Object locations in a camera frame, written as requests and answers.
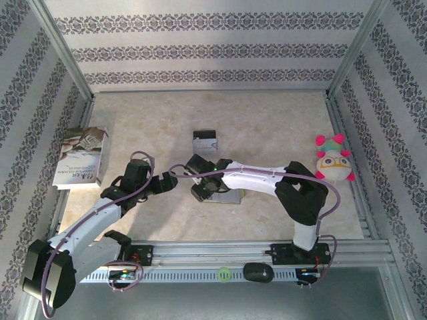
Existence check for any aluminium back bar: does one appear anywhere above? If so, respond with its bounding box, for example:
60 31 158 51
91 87 330 95

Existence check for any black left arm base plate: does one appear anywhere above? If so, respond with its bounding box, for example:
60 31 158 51
128 245 155 267

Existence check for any silver VIP card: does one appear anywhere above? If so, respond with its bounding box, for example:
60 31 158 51
193 138 218 155

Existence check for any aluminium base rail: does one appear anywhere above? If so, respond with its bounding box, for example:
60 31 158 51
33 240 392 267

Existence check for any small black white box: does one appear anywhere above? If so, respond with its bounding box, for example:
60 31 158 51
192 129 219 157

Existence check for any aluminium side rail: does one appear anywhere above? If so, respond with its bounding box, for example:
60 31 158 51
324 93 381 240
46 95 97 243

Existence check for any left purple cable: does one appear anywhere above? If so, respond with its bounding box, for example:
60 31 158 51
39 151 157 318

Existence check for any green tape ring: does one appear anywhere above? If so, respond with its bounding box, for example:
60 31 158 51
216 266 233 283

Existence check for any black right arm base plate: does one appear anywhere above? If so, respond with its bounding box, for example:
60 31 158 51
270 243 332 266

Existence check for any black computer mouse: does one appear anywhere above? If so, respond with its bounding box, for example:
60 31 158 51
242 262 275 284

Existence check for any white slotted cable duct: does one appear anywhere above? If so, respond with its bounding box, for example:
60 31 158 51
79 267 298 284

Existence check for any plush toy with glasses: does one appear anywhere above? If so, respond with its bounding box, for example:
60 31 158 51
315 133 356 183

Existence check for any aluminium frame post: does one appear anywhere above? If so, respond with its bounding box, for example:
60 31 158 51
328 0 392 99
28 0 96 101

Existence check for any green card holder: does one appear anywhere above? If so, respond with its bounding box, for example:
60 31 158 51
206 189 246 205

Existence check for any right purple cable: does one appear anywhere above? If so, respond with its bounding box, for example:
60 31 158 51
169 163 342 286

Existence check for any purple cable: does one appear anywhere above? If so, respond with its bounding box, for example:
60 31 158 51
39 151 157 318
169 163 342 286

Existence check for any paperback book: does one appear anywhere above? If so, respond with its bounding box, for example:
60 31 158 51
52 125 110 191

